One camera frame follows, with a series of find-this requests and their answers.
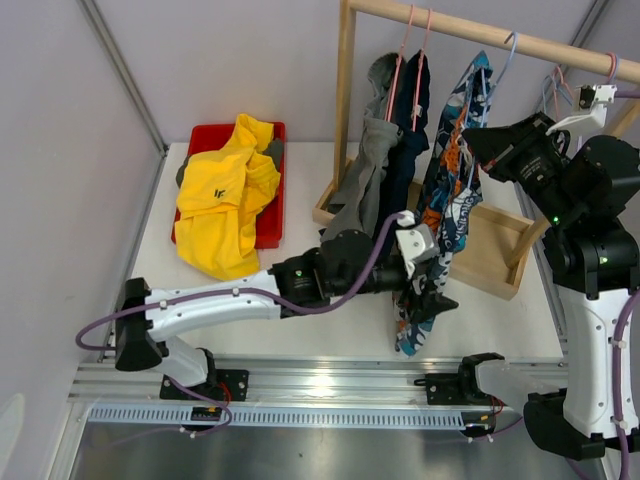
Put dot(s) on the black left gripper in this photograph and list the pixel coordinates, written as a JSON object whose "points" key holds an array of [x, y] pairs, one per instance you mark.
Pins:
{"points": [[421, 307]]}

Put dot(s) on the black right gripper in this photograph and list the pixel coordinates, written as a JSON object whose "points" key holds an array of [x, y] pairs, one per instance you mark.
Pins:
{"points": [[499, 149]]}

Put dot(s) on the patterned blue orange shorts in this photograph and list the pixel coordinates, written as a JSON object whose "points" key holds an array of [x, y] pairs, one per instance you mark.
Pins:
{"points": [[447, 216]]}

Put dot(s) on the navy blue shorts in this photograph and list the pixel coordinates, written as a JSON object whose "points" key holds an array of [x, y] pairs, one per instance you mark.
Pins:
{"points": [[411, 117]]}

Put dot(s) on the olive green shorts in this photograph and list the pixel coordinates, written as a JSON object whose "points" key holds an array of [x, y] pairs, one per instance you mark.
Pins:
{"points": [[275, 150]]}

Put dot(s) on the yellow shorts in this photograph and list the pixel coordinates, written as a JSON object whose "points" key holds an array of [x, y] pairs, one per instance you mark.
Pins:
{"points": [[221, 195]]}

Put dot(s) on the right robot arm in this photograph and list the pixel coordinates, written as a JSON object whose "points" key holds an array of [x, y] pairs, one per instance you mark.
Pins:
{"points": [[595, 267]]}

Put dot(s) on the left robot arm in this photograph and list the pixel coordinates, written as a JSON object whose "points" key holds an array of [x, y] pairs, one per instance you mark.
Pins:
{"points": [[147, 334]]}

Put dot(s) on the grey shorts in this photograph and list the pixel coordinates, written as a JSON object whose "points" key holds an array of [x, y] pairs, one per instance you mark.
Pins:
{"points": [[356, 203]]}

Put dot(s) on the red plastic bin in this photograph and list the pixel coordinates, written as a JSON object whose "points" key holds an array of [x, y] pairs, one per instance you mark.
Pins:
{"points": [[270, 222]]}

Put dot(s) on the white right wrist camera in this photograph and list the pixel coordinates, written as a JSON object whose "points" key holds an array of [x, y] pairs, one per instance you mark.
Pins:
{"points": [[588, 112]]}

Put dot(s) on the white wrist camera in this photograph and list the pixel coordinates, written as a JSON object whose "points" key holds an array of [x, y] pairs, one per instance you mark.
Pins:
{"points": [[415, 241], [588, 112]]}

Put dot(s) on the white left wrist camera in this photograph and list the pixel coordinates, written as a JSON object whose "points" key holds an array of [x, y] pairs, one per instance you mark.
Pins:
{"points": [[415, 241]]}

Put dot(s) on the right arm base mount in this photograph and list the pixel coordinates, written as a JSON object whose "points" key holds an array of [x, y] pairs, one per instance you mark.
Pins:
{"points": [[448, 389]]}

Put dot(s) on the aluminium mounting rail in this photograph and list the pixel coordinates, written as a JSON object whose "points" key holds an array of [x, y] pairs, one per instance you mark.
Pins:
{"points": [[324, 383]]}

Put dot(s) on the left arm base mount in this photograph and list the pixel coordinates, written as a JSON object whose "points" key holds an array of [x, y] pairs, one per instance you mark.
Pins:
{"points": [[227, 386]]}

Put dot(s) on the slotted cable duct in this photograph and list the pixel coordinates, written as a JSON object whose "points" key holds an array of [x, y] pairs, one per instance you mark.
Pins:
{"points": [[413, 419]]}

